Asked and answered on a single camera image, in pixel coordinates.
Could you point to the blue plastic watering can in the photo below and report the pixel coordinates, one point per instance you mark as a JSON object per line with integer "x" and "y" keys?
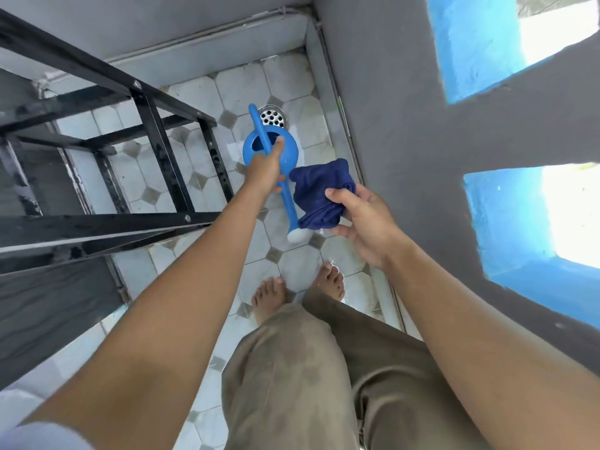
{"x": 291, "y": 152}

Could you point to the person's white shirt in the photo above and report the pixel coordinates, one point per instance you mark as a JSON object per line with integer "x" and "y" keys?
{"x": 47, "y": 438}

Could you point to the person's left foot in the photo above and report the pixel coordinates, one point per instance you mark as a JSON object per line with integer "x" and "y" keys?
{"x": 268, "y": 297}

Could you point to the person's right forearm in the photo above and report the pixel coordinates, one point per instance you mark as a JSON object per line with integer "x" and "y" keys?
{"x": 478, "y": 356}

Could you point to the person's olive trousers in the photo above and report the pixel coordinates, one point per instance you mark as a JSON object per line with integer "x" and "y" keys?
{"x": 300, "y": 379}

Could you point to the dark blue cloth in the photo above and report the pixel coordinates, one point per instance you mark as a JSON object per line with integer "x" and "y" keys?
{"x": 318, "y": 192}

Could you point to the round metal floor drain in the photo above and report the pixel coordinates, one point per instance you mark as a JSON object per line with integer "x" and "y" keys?
{"x": 273, "y": 117}

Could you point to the person's left forearm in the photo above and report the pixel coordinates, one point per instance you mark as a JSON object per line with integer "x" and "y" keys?
{"x": 154, "y": 332}

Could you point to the person's right hand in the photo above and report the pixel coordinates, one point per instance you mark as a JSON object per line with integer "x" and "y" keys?
{"x": 370, "y": 224}

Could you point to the round wooden table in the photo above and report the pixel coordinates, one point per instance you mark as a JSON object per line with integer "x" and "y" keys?
{"x": 159, "y": 135}

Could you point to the person's left hand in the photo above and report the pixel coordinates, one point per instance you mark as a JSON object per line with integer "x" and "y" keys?
{"x": 262, "y": 171}

